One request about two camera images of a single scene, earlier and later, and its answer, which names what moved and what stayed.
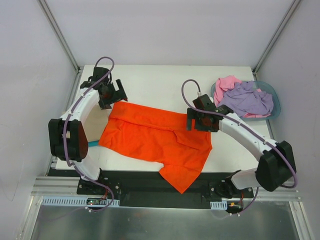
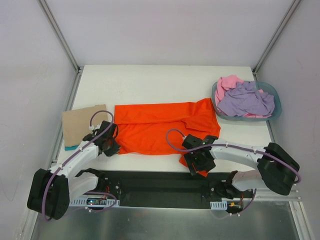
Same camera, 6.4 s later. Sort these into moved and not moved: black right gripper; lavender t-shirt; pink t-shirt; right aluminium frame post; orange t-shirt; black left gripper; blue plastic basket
Moved: black left gripper; black right gripper; orange t-shirt
Not moved: right aluminium frame post; blue plastic basket; pink t-shirt; lavender t-shirt
